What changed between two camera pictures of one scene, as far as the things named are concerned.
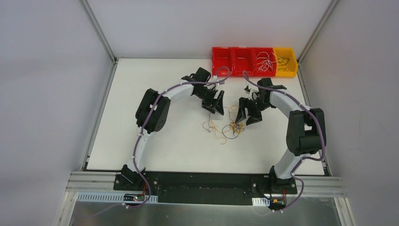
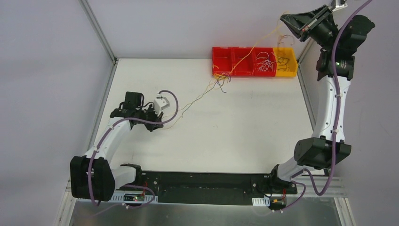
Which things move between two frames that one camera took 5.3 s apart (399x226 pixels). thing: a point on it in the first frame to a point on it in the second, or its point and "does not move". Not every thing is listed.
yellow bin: (287, 64) does not move
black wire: (284, 61) does not move
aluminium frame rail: (82, 181) does not move
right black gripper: (250, 106) to (311, 24)
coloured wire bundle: (230, 131) to (222, 77)
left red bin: (221, 61) does not move
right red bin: (265, 62) does not move
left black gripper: (211, 99) to (149, 115)
